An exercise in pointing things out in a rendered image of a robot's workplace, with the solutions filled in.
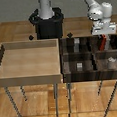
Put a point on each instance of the tall grey carton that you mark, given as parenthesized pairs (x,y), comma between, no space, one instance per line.
(76,45)

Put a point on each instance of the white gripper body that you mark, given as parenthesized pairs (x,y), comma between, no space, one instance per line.
(104,27)

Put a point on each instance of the red cereal box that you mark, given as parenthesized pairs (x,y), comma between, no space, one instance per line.
(104,43)

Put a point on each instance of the small grey block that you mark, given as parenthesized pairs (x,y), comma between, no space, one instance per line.
(79,66)

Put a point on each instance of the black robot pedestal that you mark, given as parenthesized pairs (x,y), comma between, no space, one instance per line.
(49,26)

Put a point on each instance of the dark wooden compartment bin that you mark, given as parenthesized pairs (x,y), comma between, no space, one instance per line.
(92,70)

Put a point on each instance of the thin metal bin leg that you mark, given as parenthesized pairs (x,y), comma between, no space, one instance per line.
(100,87)
(56,99)
(111,97)
(69,100)
(13,104)
(23,93)

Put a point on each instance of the light wooden bin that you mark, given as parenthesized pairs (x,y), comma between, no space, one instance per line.
(28,61)

